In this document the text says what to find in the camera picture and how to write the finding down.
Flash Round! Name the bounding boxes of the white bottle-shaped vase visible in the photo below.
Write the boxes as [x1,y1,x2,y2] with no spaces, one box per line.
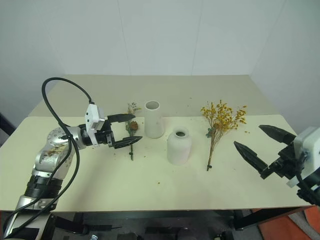
[166,126,193,167]

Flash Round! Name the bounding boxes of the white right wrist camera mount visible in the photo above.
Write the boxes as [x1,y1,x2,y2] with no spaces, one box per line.
[285,126,320,189]

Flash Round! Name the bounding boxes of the small dried flower sprig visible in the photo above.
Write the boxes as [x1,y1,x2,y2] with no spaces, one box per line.
[125,101,143,162]

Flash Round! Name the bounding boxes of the dark furniture piece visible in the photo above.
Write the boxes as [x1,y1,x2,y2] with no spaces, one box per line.
[0,112,16,137]

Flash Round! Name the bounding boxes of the tall white cylinder vase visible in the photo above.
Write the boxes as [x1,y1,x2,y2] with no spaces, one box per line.
[144,100,165,139]

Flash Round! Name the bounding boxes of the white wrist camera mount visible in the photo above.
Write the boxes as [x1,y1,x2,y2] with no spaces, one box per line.
[285,126,320,189]
[84,103,106,146]

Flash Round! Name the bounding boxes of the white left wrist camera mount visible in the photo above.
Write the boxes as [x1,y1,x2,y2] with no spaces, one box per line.
[84,103,106,146]

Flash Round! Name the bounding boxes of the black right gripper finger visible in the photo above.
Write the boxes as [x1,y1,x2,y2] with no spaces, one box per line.
[233,140,270,176]
[258,124,298,146]

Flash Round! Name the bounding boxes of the cream table mat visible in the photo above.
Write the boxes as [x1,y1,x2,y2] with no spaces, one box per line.
[0,113,317,214]

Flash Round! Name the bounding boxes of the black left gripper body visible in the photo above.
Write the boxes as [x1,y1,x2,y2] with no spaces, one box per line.
[94,119,116,149]

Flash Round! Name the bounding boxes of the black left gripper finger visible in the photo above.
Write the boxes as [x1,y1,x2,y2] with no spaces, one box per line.
[107,113,137,124]
[113,135,144,150]

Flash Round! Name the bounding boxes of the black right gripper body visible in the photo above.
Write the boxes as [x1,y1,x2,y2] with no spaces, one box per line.
[259,144,308,180]

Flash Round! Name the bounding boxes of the yellow dried flower bunch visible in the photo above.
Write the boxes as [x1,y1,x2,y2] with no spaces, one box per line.
[200,99,249,172]

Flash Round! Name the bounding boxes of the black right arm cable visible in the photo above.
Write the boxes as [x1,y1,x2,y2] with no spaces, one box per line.
[294,152,320,207]

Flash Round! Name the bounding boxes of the orange floor mat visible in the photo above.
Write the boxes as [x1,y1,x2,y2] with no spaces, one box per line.
[257,205,320,240]

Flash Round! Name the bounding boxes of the black table frame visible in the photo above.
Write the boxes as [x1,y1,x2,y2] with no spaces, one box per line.
[49,205,317,231]

